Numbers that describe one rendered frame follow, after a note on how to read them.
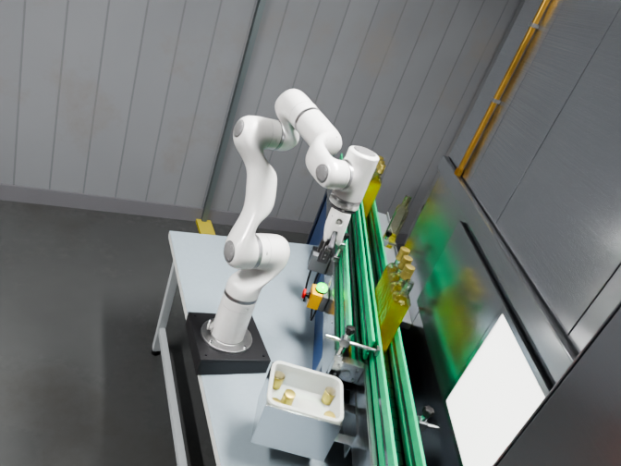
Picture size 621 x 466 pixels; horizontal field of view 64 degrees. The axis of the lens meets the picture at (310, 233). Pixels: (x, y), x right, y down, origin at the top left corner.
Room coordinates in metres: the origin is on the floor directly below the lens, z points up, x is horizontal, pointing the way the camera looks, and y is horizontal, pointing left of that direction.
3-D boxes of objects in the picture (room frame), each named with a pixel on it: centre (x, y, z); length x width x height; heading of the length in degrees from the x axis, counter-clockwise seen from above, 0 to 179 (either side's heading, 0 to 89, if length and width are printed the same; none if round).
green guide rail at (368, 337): (2.11, -0.19, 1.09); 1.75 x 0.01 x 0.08; 7
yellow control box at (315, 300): (1.63, -0.12, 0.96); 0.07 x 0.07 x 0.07; 7
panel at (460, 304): (1.10, -0.51, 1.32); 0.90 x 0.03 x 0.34; 7
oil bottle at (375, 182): (2.39, -0.21, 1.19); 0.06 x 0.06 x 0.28; 7
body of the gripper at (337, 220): (1.25, -0.06, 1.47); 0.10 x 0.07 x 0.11; 7
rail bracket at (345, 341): (1.21, -0.24, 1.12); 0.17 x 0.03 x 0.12; 97
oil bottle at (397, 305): (1.36, -0.34, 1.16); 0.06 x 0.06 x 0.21; 7
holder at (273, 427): (1.09, -0.18, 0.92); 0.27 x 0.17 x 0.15; 97
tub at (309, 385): (1.08, -0.15, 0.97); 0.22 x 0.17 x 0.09; 97
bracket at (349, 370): (1.21, -0.25, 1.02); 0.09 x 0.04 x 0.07; 97
